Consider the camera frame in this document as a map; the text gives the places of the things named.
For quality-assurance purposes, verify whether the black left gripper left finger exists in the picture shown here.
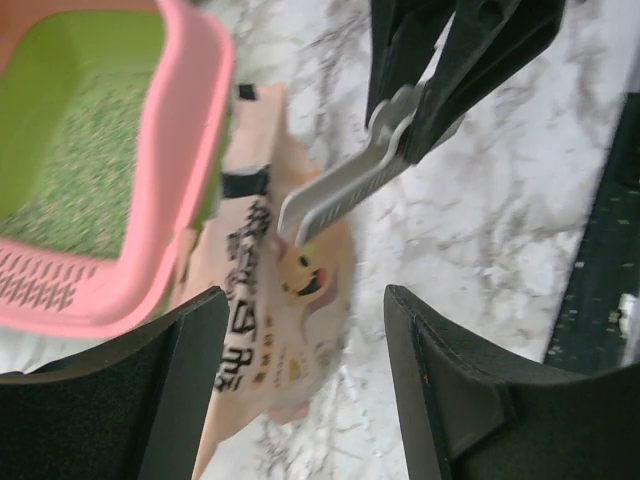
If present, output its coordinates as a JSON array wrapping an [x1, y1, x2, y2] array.
[[1, 287, 229, 480]]

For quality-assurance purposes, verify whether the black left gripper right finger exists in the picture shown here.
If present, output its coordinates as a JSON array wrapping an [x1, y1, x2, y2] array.
[[384, 285, 639, 479]]

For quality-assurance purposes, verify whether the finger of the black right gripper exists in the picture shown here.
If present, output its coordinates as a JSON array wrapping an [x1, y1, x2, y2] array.
[[403, 0, 565, 164], [365, 0, 455, 123]]

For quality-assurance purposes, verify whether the pink cat litter bag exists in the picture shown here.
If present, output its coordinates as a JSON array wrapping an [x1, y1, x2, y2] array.
[[179, 84, 354, 478]]

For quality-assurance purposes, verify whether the pink green litter box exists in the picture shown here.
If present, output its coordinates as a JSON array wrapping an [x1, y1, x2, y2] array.
[[1, 1, 234, 338]]

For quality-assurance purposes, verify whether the black base crossbar plate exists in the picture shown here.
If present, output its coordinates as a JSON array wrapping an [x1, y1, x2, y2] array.
[[544, 92, 639, 375]]

